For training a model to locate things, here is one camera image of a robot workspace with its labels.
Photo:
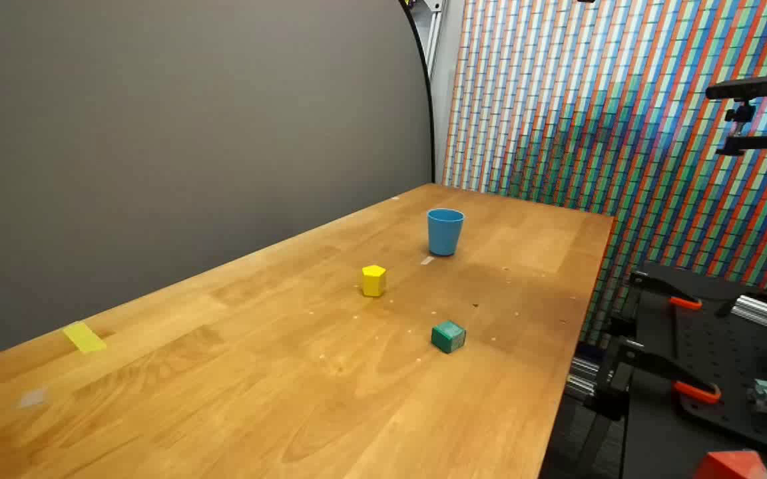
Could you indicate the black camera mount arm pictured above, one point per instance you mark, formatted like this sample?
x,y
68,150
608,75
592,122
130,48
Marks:
x,y
764,143

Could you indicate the yellow wooden block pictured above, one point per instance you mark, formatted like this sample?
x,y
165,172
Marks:
x,y
374,280

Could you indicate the small white tape strip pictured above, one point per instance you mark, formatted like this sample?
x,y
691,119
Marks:
x,y
427,263

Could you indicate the red block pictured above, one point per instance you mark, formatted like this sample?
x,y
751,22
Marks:
x,y
731,466

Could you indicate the blue plastic cup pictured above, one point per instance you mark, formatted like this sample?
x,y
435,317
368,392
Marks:
x,y
446,236

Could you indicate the black camera bar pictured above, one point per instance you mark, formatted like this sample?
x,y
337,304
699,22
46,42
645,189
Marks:
x,y
751,86

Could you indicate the silver aluminium extrusion bar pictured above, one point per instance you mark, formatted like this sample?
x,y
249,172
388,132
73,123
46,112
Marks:
x,y
760,309

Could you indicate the green wooden block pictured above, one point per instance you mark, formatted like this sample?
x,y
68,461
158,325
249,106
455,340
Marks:
x,y
447,336

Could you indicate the yellow tape strip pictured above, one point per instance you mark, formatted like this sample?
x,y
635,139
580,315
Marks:
x,y
82,340

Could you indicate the grey vertical frame post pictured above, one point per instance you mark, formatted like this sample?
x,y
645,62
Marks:
x,y
447,88

